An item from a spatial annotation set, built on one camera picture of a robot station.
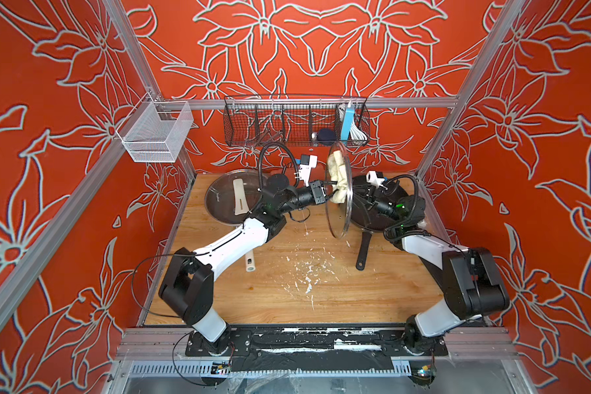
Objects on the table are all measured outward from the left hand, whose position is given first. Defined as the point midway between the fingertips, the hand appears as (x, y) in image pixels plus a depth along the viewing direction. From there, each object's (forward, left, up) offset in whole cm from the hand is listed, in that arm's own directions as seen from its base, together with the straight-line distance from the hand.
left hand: (344, 186), depth 65 cm
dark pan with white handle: (-12, +27, -25) cm, 39 cm away
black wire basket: (+41, +15, -6) cm, 44 cm away
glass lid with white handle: (+14, +39, -23) cm, 48 cm away
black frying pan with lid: (-1, -10, -9) cm, 13 cm away
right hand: (+2, -1, -6) cm, 7 cm away
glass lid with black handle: (+18, -5, -37) cm, 42 cm away
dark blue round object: (+36, +3, -9) cm, 37 cm away
